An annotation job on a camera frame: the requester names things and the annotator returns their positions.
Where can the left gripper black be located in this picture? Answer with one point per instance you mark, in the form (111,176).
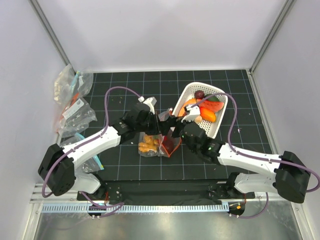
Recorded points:
(157,128)

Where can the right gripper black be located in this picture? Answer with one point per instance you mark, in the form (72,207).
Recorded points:
(176,121)

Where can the dark red passion fruit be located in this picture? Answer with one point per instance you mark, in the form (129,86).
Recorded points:
(168,145)

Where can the yellow orange ginger root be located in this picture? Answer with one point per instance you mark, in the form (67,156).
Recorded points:
(149,144)

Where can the clear zip bag orange zipper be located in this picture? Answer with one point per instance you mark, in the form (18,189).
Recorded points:
(161,152)

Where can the white perforated plastic basket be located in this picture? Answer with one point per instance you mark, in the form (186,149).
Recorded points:
(211,128)

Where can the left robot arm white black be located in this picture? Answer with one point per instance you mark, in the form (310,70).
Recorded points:
(59,166)

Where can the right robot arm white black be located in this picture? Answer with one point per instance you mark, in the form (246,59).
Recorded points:
(284,174)

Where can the clear bag with white label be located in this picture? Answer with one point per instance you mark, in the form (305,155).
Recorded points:
(76,118)

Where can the beige garlic bulb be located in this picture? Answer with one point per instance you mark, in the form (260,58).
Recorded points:
(198,119)

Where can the orange papaya slice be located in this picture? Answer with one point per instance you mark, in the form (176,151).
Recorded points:
(191,101)

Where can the dark purple plum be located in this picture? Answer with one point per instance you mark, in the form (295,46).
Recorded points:
(199,94)

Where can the watermelon slice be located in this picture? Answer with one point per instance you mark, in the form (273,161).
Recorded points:
(213,106)

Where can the black grid cutting mat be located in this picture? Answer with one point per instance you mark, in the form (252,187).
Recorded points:
(116,92)

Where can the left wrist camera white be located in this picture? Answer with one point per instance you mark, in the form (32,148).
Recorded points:
(150,102)

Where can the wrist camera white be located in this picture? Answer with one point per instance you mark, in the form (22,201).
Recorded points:
(150,102)
(190,114)

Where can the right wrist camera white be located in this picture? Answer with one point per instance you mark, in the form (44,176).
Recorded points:
(190,114)

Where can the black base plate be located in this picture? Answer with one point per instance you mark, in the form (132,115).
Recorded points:
(213,189)

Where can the slotted aluminium cable duct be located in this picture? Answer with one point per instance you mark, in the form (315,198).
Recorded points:
(86,207)

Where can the aluminium frame rail left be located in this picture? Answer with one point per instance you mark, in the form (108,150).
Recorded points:
(50,32)

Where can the aluminium frame rail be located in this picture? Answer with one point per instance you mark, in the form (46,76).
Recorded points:
(50,32)
(285,10)

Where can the aluminium frame rail right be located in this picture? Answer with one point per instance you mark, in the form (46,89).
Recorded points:
(285,10)

